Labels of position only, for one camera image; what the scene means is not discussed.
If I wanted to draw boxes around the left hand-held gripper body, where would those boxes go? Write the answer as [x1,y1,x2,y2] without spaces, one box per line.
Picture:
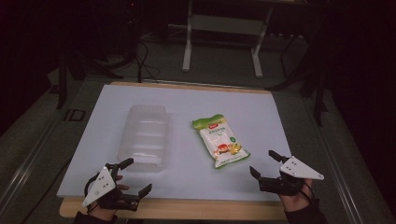
[82,162,140,213]

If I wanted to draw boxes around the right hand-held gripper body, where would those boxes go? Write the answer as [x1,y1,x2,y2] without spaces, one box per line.
[258,156,325,197]

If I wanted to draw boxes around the clear plastic container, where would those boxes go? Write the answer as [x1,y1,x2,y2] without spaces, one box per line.
[117,105,172,173]

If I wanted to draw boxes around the green and white snack packet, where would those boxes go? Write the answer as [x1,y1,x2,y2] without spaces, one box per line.
[191,113,251,169]

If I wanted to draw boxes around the person's left hand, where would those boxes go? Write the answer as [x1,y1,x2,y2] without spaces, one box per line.
[89,175,130,222]

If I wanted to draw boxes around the person's right hand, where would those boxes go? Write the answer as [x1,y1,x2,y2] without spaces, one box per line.
[280,178,314,214]

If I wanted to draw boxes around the black floor plate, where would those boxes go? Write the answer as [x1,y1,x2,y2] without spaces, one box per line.
[64,108,87,122]

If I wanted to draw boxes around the black metal stand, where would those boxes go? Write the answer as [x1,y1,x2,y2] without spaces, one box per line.
[55,50,124,110]
[266,31,330,128]

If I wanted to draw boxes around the white table mat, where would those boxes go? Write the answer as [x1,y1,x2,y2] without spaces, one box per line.
[56,83,292,202]

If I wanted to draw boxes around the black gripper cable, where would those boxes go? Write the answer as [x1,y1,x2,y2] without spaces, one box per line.
[83,172,101,200]
[303,182,316,204]

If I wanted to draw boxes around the metal floor rail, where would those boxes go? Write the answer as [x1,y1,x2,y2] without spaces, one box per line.
[0,113,64,206]
[318,122,367,224]

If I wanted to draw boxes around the black floor cables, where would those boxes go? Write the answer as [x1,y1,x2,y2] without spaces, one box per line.
[135,38,162,84]

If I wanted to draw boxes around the white metal table frame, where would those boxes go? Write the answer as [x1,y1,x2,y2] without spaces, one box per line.
[181,0,275,78]

